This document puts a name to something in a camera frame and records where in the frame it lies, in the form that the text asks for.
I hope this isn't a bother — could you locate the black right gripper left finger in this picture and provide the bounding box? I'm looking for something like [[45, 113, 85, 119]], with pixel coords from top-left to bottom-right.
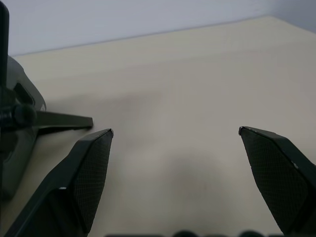
[[3, 128, 115, 237]]

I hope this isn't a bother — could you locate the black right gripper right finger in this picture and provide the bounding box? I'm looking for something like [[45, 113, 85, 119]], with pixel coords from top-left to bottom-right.
[[238, 126, 316, 237]]

